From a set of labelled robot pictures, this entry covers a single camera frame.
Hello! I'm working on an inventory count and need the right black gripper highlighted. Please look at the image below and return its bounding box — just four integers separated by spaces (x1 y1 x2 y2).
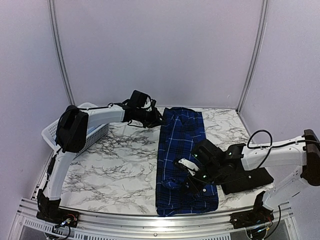
180 161 222 196

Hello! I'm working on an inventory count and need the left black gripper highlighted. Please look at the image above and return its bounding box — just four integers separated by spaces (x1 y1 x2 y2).
135 107 166 128

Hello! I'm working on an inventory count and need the blue plaid long sleeve shirt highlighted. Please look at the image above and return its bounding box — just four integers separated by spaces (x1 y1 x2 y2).
155 107 219 217

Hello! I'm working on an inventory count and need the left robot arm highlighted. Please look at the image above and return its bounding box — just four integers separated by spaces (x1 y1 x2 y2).
37 90 164 223

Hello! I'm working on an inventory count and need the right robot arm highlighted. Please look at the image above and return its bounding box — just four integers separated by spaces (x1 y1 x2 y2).
177 129 320 224

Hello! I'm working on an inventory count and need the folded black shirt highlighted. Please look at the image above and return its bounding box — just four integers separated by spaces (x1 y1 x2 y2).
217 168 274 195

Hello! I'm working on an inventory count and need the light blue shirt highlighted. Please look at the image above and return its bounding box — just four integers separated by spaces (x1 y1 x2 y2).
86 126 98 135

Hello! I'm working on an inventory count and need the white plastic laundry basket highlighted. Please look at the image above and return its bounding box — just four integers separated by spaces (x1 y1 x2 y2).
41 102 113 160

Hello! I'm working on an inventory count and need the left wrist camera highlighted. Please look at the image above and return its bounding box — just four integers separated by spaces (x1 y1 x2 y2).
143 99 157 112

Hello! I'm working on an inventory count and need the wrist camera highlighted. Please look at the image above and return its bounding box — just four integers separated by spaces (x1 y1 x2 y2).
143 99 157 112
173 158 200 176

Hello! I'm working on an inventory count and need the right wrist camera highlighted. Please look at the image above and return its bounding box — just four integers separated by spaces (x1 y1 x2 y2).
173 158 200 176

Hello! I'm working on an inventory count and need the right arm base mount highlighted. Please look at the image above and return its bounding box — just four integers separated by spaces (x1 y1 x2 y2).
229 209 274 229

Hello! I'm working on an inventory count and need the aluminium front table rail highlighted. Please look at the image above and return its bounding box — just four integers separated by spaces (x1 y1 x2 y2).
8 198 299 240

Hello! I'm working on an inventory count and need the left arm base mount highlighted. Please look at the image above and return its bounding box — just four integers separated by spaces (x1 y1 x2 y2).
36 208 80 228

